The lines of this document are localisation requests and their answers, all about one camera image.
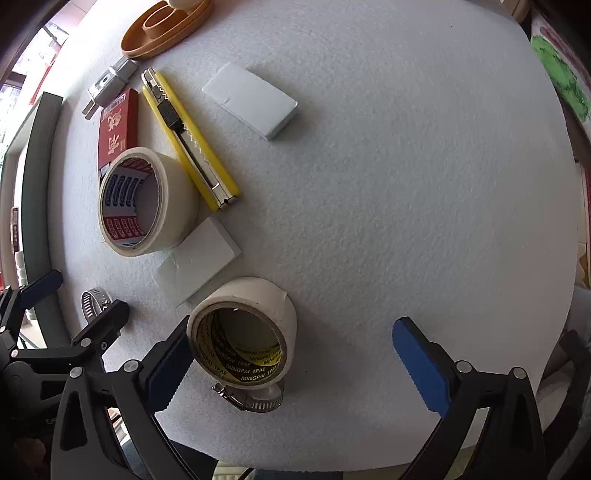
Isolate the white tape roll blue core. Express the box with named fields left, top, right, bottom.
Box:
left=98, top=148, right=201, bottom=257

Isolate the yellow utility knife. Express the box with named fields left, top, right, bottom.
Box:
left=141, top=68, right=242, bottom=212

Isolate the green printed paper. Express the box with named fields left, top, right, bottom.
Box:
left=530, top=34, right=591, bottom=123

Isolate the white foam pad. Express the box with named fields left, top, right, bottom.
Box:
left=156, top=217, right=243, bottom=309

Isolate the grey plug adapter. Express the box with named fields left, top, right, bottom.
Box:
left=82, top=57, right=138, bottom=121

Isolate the red box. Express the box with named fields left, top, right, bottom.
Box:
left=97, top=89, right=139, bottom=174

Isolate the white tape roll yellow core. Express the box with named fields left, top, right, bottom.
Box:
left=187, top=277, right=298, bottom=384

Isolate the small white bottle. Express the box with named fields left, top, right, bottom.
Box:
left=13, top=249, right=34, bottom=289

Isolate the white flat box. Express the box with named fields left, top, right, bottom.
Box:
left=202, top=63, right=300, bottom=141

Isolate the metal hose clamp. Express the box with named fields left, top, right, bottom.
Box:
left=81, top=287, right=114, bottom=324
left=211, top=376, right=286, bottom=413

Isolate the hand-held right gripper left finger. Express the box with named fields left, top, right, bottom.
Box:
left=51, top=315, right=218, bottom=480

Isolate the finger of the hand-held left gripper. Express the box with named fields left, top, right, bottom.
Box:
left=0, top=270, right=64, bottom=344
left=11, top=299, right=131, bottom=376

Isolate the dark grey storage tray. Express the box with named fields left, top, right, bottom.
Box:
left=0, top=91, right=75, bottom=352

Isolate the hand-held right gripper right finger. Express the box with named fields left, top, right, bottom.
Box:
left=392, top=316, right=548, bottom=480

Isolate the brown round dish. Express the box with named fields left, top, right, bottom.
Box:
left=121, top=0, right=215, bottom=59

